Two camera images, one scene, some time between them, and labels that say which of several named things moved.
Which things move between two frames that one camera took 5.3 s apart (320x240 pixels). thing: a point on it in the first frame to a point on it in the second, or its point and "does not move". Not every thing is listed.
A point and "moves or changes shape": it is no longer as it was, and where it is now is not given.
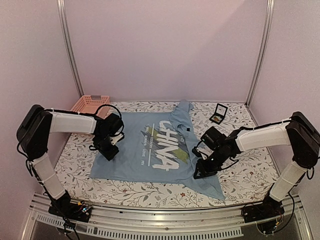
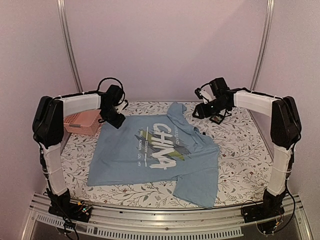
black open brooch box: [219, 114] does not move
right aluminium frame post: [264, 47] does not move
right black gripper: [205, 169] to [203, 112]
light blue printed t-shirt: [157, 147] moves or changes shape
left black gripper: [109, 155] to [117, 123]
